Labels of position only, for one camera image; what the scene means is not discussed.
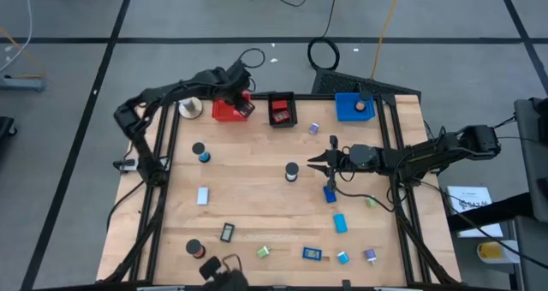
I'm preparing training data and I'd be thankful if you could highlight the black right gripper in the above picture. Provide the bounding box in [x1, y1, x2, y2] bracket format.
[306, 134, 354, 193]

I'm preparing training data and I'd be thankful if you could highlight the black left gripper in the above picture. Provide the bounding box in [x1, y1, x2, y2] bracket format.
[213, 62, 257, 113]

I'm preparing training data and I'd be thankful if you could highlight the red plastic basket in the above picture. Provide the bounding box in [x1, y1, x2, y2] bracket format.
[211, 92, 253, 123]

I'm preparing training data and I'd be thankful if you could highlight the black and white spool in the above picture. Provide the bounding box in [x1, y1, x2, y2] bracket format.
[284, 161, 301, 183]

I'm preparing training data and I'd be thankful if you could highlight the light blue card box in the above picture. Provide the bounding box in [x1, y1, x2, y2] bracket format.
[332, 213, 349, 235]

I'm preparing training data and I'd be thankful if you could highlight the black plastic basket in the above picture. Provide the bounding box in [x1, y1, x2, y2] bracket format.
[266, 91, 299, 129]

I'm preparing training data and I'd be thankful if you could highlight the white bulb table lamp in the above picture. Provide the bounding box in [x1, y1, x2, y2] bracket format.
[178, 96, 204, 121]

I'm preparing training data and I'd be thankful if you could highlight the blue plastic basket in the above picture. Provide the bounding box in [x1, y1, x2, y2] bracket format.
[334, 92, 377, 123]

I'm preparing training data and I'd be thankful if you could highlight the black perforated mat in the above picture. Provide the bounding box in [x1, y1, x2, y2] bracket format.
[311, 67, 423, 99]

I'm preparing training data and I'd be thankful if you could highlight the black digital thermometer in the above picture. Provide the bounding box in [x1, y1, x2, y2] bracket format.
[219, 222, 236, 244]

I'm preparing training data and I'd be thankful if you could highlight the white power strip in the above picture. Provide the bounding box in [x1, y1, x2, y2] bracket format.
[113, 158, 140, 174]

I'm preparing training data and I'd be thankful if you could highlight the black and red spool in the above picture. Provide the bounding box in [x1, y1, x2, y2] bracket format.
[185, 238, 207, 259]

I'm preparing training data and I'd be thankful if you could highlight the white paper sheet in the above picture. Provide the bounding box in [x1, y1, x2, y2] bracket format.
[444, 185, 505, 240]

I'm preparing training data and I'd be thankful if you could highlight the black diagonal bar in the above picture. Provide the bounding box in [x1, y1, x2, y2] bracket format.
[447, 191, 536, 233]

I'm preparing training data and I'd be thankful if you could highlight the yellow white container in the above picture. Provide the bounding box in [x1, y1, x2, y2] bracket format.
[476, 241, 521, 265]

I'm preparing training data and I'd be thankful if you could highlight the grey floor box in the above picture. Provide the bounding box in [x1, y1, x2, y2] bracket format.
[0, 74, 46, 92]

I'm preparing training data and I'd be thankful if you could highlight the grey cabinet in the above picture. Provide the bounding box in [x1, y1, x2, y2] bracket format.
[511, 216, 548, 291]

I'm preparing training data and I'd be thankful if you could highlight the black floor object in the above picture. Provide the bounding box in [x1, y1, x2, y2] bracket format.
[0, 116, 18, 149]

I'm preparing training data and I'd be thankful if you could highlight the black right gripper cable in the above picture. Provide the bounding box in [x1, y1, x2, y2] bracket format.
[331, 166, 397, 213]

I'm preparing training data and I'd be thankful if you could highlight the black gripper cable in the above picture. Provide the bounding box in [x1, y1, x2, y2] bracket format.
[237, 47, 266, 69]
[331, 166, 397, 213]

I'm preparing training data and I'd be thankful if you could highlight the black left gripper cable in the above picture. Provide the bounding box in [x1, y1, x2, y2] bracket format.
[237, 47, 266, 69]

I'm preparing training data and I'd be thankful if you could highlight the black metal table frame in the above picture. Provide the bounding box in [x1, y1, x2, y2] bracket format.
[102, 92, 462, 286]

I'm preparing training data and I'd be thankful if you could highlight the black coiled cable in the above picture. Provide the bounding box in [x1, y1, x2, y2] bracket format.
[306, 0, 342, 72]

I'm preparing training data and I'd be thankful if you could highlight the yellow cable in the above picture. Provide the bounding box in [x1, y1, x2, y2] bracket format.
[370, 0, 405, 80]

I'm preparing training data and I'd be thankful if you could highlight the white floor cable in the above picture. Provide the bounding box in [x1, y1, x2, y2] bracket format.
[0, 0, 34, 74]

